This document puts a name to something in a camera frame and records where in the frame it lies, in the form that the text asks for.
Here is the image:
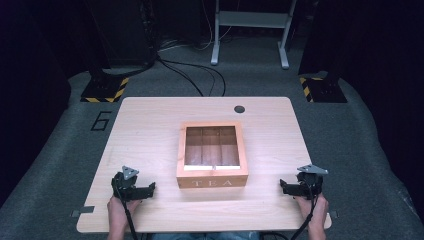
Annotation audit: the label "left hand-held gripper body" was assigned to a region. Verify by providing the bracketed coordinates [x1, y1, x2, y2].
[111, 165, 142, 203]

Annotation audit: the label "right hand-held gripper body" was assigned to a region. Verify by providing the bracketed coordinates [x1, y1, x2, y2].
[295, 163, 330, 201]

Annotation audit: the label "person's left hand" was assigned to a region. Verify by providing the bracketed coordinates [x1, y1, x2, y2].
[106, 195, 142, 232]

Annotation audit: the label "person's right hand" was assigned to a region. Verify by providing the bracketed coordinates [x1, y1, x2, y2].
[294, 194, 330, 232]

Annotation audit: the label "grey tape piece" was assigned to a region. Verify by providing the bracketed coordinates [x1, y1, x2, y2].
[70, 205, 96, 218]

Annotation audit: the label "wooden box with glass lid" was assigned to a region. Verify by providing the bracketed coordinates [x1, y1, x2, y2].
[176, 121, 250, 190]

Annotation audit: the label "black stand base striped edge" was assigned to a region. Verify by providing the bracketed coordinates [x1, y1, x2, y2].
[298, 71, 348, 104]
[80, 68, 130, 104]

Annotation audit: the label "black cabinet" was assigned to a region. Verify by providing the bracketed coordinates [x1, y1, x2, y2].
[83, 0, 158, 69]

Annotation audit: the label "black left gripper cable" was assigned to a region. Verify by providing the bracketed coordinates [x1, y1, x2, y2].
[114, 186, 139, 240]

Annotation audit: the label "black floor cables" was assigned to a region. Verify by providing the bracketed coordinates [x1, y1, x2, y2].
[155, 54, 228, 98]

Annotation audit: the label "white floor cables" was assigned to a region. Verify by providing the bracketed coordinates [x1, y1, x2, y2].
[158, 0, 234, 53]

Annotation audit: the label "white metal table frame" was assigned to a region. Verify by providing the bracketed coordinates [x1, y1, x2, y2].
[210, 0, 298, 70]

